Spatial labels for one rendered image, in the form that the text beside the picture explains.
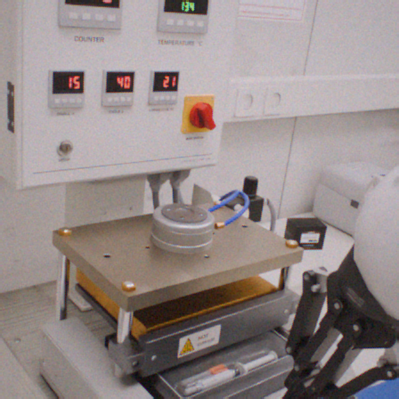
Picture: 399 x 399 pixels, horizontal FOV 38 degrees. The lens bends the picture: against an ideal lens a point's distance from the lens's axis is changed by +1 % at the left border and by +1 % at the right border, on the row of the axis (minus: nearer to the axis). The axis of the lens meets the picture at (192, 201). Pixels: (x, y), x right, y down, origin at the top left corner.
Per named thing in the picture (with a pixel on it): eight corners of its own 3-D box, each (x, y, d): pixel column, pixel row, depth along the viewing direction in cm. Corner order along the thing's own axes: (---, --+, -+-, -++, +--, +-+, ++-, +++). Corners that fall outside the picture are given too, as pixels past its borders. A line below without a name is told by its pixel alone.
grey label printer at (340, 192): (308, 215, 176) (319, 162, 170) (353, 207, 187) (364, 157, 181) (372, 249, 158) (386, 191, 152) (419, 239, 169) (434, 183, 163)
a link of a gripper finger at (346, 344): (380, 305, 54) (391, 317, 53) (329, 378, 60) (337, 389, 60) (352, 316, 52) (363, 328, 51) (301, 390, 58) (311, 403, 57)
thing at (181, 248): (30, 272, 80) (31, 184, 76) (205, 234, 99) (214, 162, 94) (121, 370, 63) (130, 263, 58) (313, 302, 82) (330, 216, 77)
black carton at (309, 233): (282, 240, 157) (287, 216, 154) (312, 240, 159) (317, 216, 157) (291, 250, 151) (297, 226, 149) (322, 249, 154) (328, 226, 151)
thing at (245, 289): (74, 289, 78) (77, 224, 74) (203, 257, 91) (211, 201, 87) (144, 360, 65) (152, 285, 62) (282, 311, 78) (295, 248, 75)
